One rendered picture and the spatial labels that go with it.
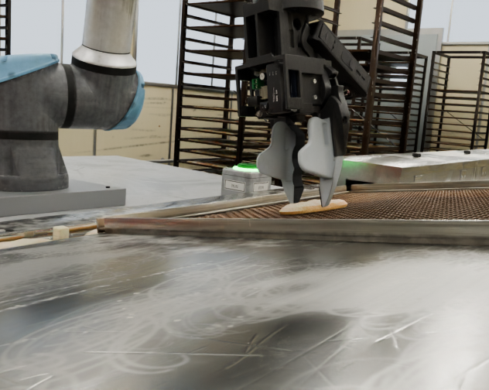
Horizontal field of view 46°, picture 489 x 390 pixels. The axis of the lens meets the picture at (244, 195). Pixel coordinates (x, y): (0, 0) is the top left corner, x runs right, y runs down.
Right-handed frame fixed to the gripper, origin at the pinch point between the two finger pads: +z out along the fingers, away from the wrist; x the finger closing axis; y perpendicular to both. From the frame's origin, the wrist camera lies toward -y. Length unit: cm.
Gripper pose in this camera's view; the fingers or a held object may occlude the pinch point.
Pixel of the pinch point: (312, 193)
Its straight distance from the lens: 62.5
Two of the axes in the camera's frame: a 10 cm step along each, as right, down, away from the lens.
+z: 0.6, 10.0, 0.5
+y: -7.3, 0.8, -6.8
